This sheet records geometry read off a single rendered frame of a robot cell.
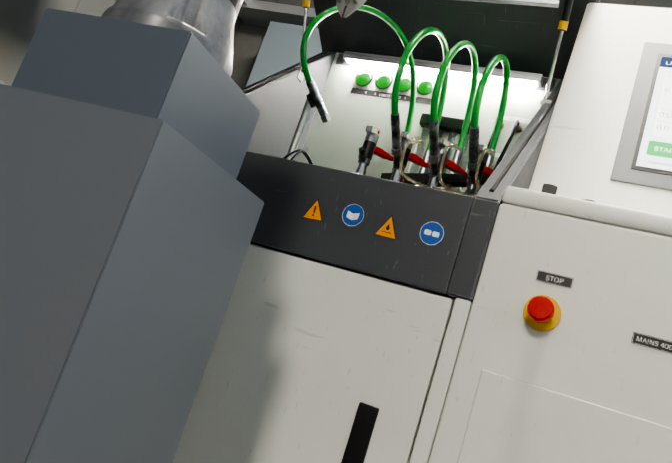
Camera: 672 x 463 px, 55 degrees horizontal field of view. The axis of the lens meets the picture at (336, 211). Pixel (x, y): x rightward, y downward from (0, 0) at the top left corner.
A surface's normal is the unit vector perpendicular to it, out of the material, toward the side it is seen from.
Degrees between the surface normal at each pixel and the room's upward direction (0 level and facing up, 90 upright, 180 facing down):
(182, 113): 90
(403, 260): 90
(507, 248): 90
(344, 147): 90
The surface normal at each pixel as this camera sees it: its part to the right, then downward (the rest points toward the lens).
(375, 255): -0.34, -0.30
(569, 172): -0.25, -0.51
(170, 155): 0.91, 0.23
